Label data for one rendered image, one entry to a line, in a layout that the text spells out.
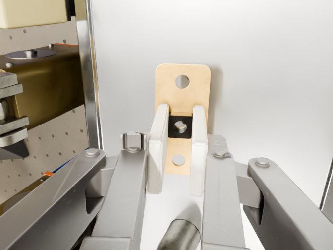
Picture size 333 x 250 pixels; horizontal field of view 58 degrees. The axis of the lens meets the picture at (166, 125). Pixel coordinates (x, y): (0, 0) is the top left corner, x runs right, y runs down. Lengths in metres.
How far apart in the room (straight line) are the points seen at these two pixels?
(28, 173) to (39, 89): 0.69
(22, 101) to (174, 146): 0.13
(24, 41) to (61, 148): 0.27
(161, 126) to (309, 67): 0.10
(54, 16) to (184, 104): 0.12
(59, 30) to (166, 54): 0.49
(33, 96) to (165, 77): 0.12
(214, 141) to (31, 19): 0.16
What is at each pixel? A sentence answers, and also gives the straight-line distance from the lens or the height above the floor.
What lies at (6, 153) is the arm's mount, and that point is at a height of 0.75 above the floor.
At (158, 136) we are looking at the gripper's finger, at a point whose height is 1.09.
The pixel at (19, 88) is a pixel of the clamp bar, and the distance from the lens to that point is 0.27.
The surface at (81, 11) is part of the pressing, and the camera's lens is 0.27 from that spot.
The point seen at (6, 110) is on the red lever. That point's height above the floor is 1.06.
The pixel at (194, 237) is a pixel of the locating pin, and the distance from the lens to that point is 0.29.
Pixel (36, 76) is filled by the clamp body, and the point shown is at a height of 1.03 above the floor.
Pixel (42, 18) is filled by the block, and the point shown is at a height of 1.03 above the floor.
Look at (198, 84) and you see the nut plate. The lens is 0.21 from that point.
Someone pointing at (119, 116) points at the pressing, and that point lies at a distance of 0.27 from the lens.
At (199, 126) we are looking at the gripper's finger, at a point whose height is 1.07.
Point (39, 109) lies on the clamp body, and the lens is 0.29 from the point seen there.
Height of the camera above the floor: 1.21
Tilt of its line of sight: 57 degrees down
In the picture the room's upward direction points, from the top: 132 degrees counter-clockwise
